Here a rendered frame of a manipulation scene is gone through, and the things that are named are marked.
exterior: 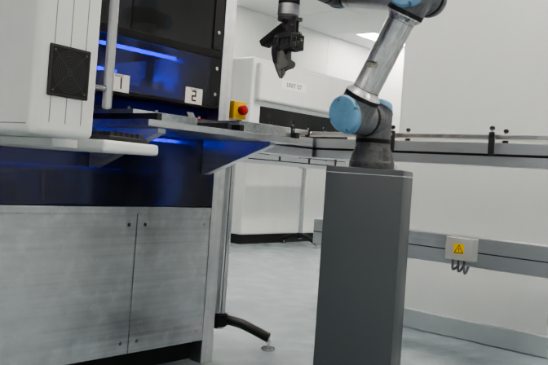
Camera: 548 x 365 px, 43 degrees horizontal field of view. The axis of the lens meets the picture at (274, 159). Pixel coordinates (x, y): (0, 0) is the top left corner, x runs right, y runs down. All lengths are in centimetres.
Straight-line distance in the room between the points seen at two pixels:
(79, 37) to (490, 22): 242
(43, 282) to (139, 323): 43
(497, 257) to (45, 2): 198
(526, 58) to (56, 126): 247
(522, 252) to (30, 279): 179
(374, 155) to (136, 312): 100
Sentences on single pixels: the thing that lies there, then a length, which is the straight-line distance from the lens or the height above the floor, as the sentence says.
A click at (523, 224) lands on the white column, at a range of 351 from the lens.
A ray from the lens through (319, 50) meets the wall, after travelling 1080.
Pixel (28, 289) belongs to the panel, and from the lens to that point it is 230.
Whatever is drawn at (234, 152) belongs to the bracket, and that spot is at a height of 82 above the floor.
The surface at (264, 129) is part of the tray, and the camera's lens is 237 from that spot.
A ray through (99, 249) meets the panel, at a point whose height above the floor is 46.
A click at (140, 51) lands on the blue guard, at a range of 250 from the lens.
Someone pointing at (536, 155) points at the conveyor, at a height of 89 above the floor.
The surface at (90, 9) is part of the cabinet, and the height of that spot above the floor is 110.
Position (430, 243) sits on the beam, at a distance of 304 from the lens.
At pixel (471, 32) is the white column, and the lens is 372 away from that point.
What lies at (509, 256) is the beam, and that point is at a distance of 290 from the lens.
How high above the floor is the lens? 75
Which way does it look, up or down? 1 degrees up
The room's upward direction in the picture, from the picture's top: 4 degrees clockwise
